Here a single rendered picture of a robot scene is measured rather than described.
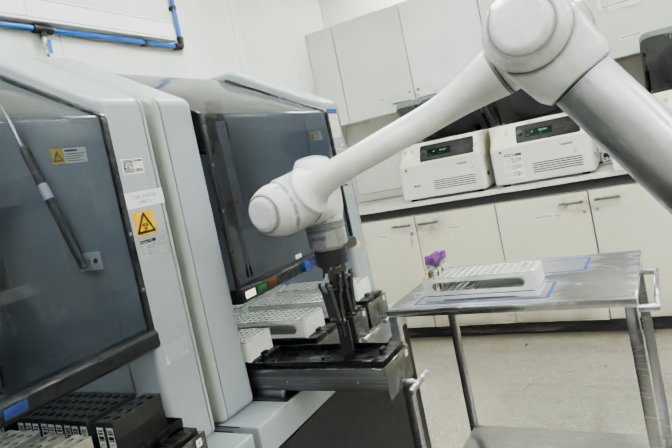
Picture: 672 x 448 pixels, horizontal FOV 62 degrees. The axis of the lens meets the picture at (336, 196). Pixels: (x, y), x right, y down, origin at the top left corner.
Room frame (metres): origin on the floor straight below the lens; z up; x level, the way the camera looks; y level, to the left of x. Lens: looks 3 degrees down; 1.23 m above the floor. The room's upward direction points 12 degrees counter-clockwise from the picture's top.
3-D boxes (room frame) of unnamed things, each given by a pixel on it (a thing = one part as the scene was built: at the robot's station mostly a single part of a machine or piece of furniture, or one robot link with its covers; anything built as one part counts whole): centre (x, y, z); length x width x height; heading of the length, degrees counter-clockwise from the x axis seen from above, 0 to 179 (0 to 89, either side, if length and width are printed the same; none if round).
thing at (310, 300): (1.65, 0.18, 0.83); 0.30 x 0.10 x 0.06; 62
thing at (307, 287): (1.78, 0.10, 0.83); 0.30 x 0.10 x 0.06; 62
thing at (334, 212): (1.26, 0.04, 1.18); 0.13 x 0.11 x 0.16; 153
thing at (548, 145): (3.45, -1.32, 1.24); 0.62 x 0.56 x 0.69; 152
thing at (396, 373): (1.32, 0.22, 0.78); 0.73 x 0.14 x 0.09; 62
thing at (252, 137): (1.64, 0.33, 1.28); 0.61 x 0.51 x 0.63; 152
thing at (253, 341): (1.41, 0.38, 0.83); 0.30 x 0.10 x 0.06; 62
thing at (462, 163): (3.72, -0.81, 1.22); 0.62 x 0.56 x 0.64; 150
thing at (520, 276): (1.46, -0.33, 0.85); 0.30 x 0.10 x 0.06; 59
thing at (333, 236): (1.27, 0.04, 1.07); 0.09 x 0.09 x 0.06
